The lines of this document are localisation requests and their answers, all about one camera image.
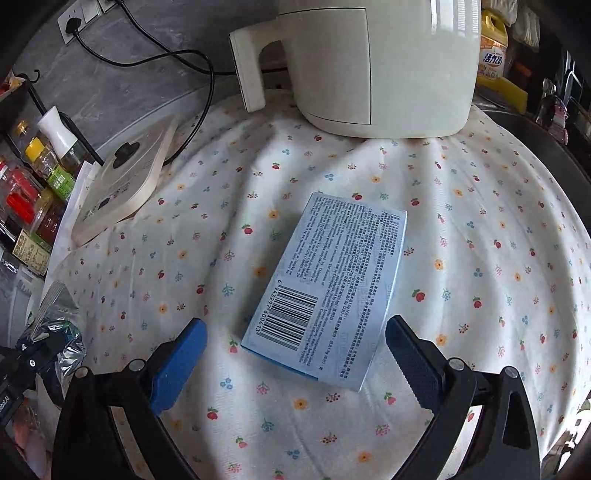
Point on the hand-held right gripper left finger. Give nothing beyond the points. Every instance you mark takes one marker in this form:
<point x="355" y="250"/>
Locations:
<point x="178" y="364"/>

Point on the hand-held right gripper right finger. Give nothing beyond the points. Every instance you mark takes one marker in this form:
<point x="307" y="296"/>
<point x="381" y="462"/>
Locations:
<point x="413" y="364"/>

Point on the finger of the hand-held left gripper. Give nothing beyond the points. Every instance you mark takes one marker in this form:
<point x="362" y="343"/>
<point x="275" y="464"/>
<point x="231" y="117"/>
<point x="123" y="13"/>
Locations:
<point x="32" y="362"/>

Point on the silver wrapper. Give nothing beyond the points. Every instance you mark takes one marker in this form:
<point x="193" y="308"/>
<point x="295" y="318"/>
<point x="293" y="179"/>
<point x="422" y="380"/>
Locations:
<point x="64" y="341"/>

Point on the light blue cardboard box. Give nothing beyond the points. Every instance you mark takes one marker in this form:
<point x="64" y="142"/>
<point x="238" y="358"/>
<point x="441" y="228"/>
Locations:
<point x="332" y="286"/>

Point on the floral white tablecloth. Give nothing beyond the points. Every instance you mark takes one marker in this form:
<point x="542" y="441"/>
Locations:
<point x="461" y="277"/>

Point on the white kitchen scale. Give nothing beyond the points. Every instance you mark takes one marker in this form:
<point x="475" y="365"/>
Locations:
<point x="129" y="184"/>

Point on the yellow-capped green label bottle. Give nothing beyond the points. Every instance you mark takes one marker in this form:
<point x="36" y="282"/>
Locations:
<point x="39" y="152"/>

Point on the gold-capped dark bottle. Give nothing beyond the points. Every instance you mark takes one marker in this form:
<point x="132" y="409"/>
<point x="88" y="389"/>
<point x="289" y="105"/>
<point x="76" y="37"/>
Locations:
<point x="21" y="127"/>

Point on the black metal rack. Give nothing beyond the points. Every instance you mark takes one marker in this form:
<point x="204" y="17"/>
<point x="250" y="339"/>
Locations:
<point x="34" y="99"/>

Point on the small pink-labelled bottle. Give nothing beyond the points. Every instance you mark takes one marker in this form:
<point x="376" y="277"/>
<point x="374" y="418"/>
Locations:
<point x="556" y="115"/>

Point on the cream air fryer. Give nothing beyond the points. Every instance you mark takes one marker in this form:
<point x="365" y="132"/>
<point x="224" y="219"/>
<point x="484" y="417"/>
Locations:
<point x="369" y="69"/>

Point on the metal dish rack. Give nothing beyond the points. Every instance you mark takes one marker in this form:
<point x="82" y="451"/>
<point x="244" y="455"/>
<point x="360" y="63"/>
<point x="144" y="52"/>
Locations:
<point x="575" y="92"/>

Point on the yellow detergent bottle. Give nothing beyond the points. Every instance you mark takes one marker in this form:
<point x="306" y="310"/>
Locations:
<point x="494" y="55"/>

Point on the hanging plastic bags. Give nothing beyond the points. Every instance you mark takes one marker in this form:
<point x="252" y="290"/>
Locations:
<point x="524" y="23"/>

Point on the white wall socket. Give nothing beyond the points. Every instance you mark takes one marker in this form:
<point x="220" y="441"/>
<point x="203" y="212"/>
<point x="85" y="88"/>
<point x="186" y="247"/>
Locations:
<point x="92" y="11"/>

